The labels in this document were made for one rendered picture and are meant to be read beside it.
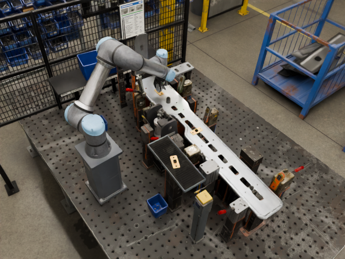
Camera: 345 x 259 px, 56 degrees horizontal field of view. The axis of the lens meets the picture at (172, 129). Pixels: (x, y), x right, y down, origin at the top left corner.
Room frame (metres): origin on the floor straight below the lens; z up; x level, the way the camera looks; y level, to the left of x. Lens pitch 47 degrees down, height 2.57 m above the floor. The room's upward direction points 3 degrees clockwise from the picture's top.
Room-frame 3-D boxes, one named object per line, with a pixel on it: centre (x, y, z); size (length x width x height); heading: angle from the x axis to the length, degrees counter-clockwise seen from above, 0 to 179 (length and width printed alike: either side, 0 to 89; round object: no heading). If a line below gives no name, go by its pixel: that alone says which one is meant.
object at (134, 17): (2.34, 0.36, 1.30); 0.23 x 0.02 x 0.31; 126
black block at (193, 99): (1.78, -0.14, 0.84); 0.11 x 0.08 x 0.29; 126
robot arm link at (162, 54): (1.80, 0.10, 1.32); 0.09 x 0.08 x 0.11; 141
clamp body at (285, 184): (1.09, -0.66, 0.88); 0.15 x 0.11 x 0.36; 126
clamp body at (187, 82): (1.91, -0.09, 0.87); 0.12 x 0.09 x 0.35; 126
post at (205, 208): (0.86, -0.18, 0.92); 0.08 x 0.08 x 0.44; 36
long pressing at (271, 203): (1.45, -0.18, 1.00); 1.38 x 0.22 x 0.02; 36
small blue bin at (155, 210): (1.03, 0.07, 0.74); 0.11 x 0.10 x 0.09; 36
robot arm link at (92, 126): (1.19, 0.43, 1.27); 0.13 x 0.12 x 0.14; 51
